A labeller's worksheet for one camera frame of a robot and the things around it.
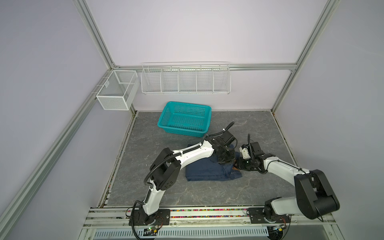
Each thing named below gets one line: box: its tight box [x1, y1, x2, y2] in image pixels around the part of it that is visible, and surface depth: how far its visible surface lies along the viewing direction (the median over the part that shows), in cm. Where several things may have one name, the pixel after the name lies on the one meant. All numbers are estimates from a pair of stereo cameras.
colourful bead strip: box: [170, 208, 250, 219], surface depth 77 cm
